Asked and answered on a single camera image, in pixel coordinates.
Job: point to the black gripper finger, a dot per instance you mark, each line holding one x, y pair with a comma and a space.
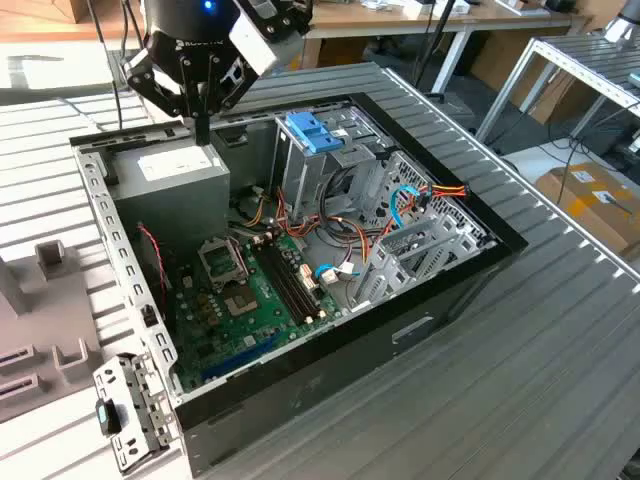
235, 85
155, 80

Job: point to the grey metal disk bay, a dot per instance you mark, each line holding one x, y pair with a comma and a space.
385, 280

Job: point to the blue plastic bay latch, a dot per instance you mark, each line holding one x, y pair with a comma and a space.
310, 130

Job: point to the grey metal drive cage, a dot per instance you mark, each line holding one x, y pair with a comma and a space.
305, 180

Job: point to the grey power supply unit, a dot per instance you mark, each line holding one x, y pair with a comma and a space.
170, 200

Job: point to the long wooden desk white legs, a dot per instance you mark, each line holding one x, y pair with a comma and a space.
400, 17

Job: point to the black RAM slot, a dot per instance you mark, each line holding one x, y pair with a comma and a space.
282, 282
297, 275

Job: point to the black stand pole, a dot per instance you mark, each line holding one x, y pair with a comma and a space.
440, 30

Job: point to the CPU socket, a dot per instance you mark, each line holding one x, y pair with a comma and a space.
240, 301

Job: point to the green motherboard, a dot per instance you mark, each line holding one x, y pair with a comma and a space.
230, 340

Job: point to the grey parts rack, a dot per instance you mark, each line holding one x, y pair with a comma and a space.
45, 320

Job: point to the blue expansion slot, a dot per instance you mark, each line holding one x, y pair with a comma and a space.
240, 357

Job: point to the black open PC case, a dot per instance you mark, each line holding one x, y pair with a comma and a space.
350, 360

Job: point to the black latch teal sticker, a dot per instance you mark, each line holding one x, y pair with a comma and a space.
103, 417

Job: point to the cardboard box white labels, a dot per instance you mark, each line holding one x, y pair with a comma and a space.
590, 210

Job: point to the black electronic box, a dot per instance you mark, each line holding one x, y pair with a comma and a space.
615, 142

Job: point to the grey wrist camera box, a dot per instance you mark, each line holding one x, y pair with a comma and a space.
250, 45

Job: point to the aluminium frame slat table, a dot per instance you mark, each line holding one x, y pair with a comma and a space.
575, 55

